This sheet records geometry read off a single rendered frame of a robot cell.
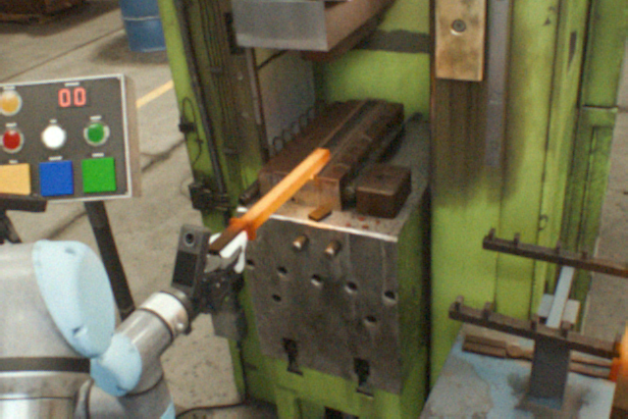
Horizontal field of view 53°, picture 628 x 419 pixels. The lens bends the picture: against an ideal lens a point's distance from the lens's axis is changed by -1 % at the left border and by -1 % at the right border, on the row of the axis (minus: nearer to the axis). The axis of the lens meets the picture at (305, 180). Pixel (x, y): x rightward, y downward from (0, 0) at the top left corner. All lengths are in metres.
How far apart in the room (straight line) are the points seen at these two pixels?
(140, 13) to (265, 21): 4.71
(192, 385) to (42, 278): 1.73
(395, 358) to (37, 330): 0.99
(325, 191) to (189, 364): 1.21
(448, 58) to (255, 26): 0.38
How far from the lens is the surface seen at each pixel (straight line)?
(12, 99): 1.59
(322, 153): 1.40
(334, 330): 1.50
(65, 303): 0.62
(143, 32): 5.99
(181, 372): 2.39
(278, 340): 1.62
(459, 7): 1.23
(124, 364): 0.93
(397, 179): 1.34
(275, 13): 1.24
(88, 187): 1.49
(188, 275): 1.02
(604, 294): 2.67
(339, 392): 1.66
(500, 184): 1.38
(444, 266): 1.53
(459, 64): 1.27
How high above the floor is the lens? 1.64
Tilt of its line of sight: 29 degrees down
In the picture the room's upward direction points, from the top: 6 degrees counter-clockwise
